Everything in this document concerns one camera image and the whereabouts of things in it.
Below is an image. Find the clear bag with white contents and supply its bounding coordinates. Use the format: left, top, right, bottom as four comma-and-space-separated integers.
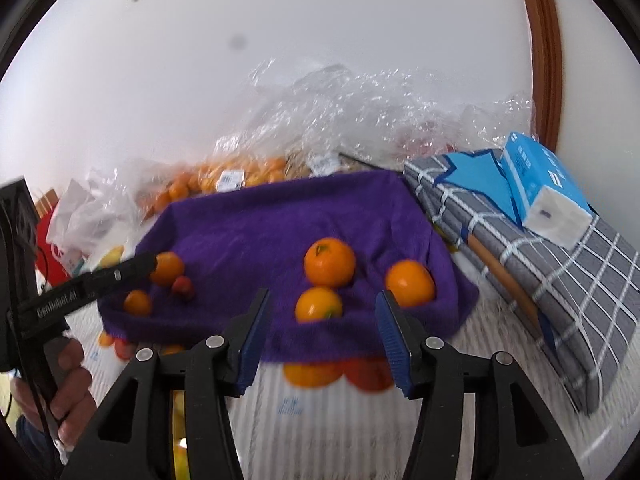
87, 160, 171, 211

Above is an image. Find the blue tissue pack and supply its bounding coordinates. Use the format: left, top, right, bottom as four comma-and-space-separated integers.
500, 131, 596, 250

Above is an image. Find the red paper bag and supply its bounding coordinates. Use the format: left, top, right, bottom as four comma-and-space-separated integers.
32, 210, 76, 281

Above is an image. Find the blue paper sheet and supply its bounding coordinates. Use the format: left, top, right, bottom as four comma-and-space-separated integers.
435, 149, 521, 223

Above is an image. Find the crumpled clear plastic wrap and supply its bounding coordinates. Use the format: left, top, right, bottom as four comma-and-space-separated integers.
215, 57, 466, 171

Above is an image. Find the clear bag of oranges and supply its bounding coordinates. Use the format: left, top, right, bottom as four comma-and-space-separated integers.
140, 155, 291, 221

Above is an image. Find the white plastic bag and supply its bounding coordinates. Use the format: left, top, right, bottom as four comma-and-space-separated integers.
47, 165, 151, 271

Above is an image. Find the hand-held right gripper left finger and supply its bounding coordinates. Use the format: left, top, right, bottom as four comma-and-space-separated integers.
60, 288, 272, 480

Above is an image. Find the grey checked folded cloth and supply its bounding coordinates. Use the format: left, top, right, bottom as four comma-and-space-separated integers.
402, 152, 640, 416

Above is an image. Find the fruit print table cover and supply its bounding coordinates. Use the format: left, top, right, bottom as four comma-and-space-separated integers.
75, 240, 640, 480

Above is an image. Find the clear bag with red contents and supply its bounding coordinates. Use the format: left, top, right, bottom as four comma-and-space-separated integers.
400, 92, 536, 156

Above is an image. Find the wooden headboard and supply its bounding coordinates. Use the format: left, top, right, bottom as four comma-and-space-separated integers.
34, 189, 59, 217

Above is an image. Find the person's left hand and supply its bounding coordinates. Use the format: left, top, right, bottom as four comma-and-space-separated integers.
12, 337, 98, 449

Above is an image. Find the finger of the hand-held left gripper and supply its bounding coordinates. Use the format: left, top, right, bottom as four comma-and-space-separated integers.
81, 253, 159, 297

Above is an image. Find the brown wooden door frame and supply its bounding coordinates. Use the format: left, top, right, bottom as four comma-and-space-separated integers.
515, 0, 563, 153

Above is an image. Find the brown wooden strip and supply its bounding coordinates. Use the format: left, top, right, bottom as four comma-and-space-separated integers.
467, 235, 543, 331

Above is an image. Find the purple towel covered tray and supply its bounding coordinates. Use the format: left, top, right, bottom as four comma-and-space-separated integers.
97, 170, 481, 363

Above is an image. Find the clear bag of tan fruit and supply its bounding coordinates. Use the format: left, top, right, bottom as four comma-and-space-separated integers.
285, 147, 346, 178

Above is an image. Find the small red fruit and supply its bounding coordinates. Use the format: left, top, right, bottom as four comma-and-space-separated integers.
171, 276, 196, 302

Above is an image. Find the orange citrus fruit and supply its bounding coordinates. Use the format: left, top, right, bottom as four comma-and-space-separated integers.
295, 286, 344, 323
149, 251, 186, 287
385, 259, 437, 308
304, 237, 357, 288
123, 290, 153, 317

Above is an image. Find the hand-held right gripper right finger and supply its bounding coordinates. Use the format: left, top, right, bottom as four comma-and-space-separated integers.
375, 290, 583, 480

